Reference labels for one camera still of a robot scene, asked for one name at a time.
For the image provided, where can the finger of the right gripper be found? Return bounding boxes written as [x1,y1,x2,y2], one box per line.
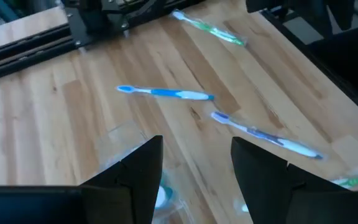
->
[292,0,334,37]
[333,0,356,31]

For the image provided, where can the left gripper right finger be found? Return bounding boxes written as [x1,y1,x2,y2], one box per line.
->
[231,136,358,224]

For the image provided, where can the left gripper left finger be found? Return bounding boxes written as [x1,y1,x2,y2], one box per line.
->
[0,135,163,224]

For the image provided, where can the purple toothbrush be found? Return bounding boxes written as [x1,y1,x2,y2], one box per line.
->
[210,110,326,161]

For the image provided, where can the green toothbrush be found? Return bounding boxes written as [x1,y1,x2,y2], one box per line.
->
[170,8,248,48]
[329,166,358,190]

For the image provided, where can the clear acrylic organizer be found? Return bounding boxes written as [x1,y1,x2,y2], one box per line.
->
[96,119,200,224]

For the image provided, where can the blue toothbrush in clear wrapper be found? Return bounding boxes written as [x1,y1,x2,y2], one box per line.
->
[116,83,216,103]

